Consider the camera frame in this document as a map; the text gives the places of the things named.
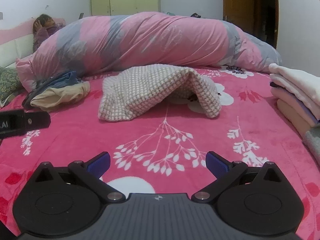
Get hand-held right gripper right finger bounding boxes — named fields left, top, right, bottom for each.
left=191, top=151, right=284, bottom=203

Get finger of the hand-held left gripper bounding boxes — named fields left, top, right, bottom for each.
left=24, top=111, right=52, bottom=131

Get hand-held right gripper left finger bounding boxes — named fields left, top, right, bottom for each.
left=34, top=152, right=126, bottom=203

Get beige white checkered coat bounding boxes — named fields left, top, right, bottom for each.
left=98, top=64, right=222, bottom=122

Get dark grey garment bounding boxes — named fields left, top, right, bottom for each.
left=22, top=90, right=38, bottom=110

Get beige pants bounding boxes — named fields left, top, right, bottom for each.
left=30, top=81, right=90, bottom=113

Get green patterned pillow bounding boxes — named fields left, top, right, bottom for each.
left=0, top=66, right=23, bottom=108

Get pink floral bed blanket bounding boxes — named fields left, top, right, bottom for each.
left=0, top=65, right=320, bottom=240

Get pink white headboard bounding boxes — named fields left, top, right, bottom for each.
left=0, top=17, right=66, bottom=68

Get beige folded garment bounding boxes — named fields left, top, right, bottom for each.
left=276, top=99, right=320, bottom=137

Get pink folded garment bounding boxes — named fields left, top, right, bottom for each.
left=271, top=87, right=318, bottom=125

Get purple folded garment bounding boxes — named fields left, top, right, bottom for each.
left=295, top=95, right=320, bottom=124

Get white folded garment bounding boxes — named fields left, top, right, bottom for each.
left=269, top=63, right=320, bottom=120

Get pink grey quilt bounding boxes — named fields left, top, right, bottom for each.
left=16, top=12, right=283, bottom=93

